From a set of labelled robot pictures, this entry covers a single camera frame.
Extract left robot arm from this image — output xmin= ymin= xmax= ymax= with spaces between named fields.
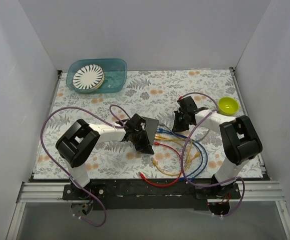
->
xmin=56 ymin=114 xmax=159 ymax=200

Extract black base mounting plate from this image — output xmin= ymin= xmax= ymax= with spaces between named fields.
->
xmin=62 ymin=180 xmax=241 ymax=211

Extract lime green bowl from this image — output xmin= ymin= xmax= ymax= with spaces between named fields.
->
xmin=218 ymin=97 xmax=239 ymax=116

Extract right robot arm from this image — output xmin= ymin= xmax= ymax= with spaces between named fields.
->
xmin=172 ymin=94 xmax=262 ymax=199

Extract teal plastic basin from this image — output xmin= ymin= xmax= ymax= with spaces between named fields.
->
xmin=66 ymin=58 xmax=127 ymax=94

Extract white black striped plate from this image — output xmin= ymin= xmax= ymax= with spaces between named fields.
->
xmin=73 ymin=64 xmax=105 ymax=90

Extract black network switch box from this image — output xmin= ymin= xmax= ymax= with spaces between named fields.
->
xmin=144 ymin=117 xmax=159 ymax=146

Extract red ethernet cable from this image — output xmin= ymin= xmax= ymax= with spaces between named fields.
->
xmin=138 ymin=141 xmax=183 ymax=188

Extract aluminium frame rail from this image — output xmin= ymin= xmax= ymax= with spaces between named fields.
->
xmin=16 ymin=181 xmax=285 ymax=203

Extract blue ethernet cable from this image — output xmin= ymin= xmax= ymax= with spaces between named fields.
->
xmin=157 ymin=127 xmax=208 ymax=181
xmin=157 ymin=130 xmax=203 ymax=176

